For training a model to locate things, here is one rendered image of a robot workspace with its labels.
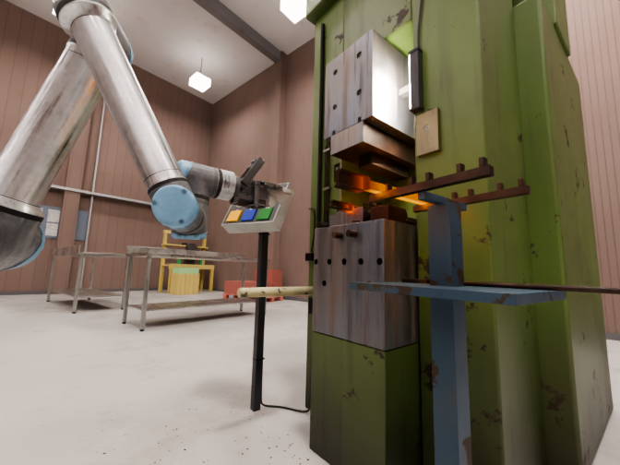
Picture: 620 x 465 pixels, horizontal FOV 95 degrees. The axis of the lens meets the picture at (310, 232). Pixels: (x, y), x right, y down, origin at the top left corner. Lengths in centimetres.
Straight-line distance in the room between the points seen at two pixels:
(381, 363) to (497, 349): 35
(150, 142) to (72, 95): 32
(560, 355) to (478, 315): 48
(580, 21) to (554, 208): 481
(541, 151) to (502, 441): 109
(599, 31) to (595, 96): 89
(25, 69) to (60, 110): 927
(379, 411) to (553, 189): 109
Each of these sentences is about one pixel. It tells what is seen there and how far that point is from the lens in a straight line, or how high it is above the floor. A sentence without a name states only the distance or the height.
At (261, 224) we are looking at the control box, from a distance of 146.
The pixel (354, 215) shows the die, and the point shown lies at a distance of 120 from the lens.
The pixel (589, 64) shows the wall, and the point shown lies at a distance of 578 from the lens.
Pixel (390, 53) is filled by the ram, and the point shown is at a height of 172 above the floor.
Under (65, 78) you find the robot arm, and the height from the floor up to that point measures 119.
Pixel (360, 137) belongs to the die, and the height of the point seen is 130.
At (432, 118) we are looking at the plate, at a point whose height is 132.
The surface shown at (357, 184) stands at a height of 95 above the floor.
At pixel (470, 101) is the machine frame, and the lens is 124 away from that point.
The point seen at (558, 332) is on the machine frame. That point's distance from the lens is 150.
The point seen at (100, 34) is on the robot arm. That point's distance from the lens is 91.
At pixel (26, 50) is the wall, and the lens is 1049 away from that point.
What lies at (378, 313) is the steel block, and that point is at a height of 59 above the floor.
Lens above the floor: 73
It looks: 8 degrees up
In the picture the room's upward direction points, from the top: 2 degrees clockwise
